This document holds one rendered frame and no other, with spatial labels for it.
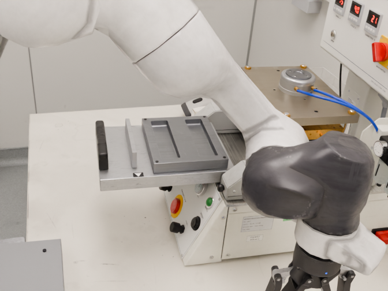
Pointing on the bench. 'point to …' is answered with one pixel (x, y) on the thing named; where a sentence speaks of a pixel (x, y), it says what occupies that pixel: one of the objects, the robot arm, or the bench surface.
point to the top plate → (303, 96)
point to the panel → (185, 215)
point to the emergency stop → (175, 205)
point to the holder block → (183, 144)
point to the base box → (265, 232)
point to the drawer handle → (101, 145)
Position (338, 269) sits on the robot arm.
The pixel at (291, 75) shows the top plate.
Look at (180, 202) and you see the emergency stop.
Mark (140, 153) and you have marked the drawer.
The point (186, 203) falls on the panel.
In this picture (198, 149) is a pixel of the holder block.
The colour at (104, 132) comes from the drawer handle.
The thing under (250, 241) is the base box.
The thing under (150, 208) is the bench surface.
